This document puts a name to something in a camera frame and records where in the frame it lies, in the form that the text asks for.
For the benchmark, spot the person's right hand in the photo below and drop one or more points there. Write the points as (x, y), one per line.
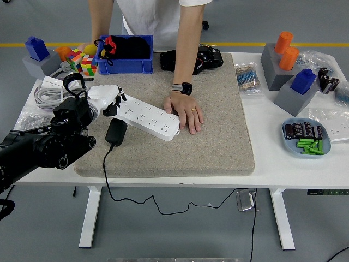
(86, 43)

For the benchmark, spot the person's left hand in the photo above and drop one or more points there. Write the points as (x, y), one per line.
(185, 112)

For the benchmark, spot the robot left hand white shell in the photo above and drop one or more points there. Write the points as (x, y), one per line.
(102, 94)

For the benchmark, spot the white power strip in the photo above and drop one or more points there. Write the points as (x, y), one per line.
(147, 117)

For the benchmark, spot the black plug adapter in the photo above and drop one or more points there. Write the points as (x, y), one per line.
(116, 131)

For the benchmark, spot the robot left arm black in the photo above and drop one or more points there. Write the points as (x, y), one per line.
(41, 147)

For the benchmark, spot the person's left forearm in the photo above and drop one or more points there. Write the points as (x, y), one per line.
(188, 41)

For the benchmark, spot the person's right forearm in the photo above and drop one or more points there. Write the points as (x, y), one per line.
(101, 19)

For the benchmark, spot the yellow ball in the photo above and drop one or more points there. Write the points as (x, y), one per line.
(90, 50)

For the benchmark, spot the colourful puzzle cube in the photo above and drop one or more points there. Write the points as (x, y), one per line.
(88, 65)
(74, 60)

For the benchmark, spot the small black flat part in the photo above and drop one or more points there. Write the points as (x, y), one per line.
(87, 79)

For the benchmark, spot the black wrist watch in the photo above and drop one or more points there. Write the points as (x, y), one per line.
(185, 88)

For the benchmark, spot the orange plastic piece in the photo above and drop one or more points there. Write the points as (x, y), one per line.
(62, 52)

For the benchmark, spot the blue plastic bin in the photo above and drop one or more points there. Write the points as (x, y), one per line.
(122, 66)

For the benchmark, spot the grey-brown mat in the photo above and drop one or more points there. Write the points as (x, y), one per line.
(212, 136)

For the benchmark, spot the blue plastic block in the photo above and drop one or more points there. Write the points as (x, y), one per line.
(36, 49)
(302, 82)

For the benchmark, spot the white flat box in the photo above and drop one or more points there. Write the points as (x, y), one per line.
(50, 81)

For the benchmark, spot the black mechanical device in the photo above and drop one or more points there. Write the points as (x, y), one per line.
(212, 58)

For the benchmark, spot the person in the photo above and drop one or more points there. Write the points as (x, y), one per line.
(147, 16)

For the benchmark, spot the clear bag of resistors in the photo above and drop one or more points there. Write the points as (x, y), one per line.
(248, 79)

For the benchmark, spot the clear bag of metal nuts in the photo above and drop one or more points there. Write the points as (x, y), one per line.
(30, 120)

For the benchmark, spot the grey two-hole block holder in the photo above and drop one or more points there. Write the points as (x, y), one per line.
(272, 71)

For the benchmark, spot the black capacitor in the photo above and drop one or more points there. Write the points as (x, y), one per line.
(298, 129)
(318, 132)
(288, 131)
(308, 128)

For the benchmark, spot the silver metal box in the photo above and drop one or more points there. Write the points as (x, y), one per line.
(245, 200)

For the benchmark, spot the pale blue plate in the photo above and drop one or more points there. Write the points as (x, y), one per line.
(291, 147)

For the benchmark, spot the orange cylinder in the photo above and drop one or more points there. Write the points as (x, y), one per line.
(289, 58)
(283, 42)

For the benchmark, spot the green battery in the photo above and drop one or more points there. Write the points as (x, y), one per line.
(305, 140)
(313, 153)
(315, 144)
(310, 149)
(304, 144)
(320, 145)

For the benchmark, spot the white table leg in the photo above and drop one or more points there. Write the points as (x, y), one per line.
(283, 218)
(91, 218)

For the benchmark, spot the crumpled clear plastic bag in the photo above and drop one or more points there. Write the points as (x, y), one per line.
(313, 58)

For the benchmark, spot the bag of black capacitors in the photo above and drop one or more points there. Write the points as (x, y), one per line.
(327, 80)

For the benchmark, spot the clear bag of blue parts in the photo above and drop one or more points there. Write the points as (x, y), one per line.
(343, 94)

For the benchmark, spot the black desk control panel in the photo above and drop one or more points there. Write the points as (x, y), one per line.
(327, 192)

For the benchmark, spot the white wall socket in bag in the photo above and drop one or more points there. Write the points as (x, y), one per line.
(338, 131)

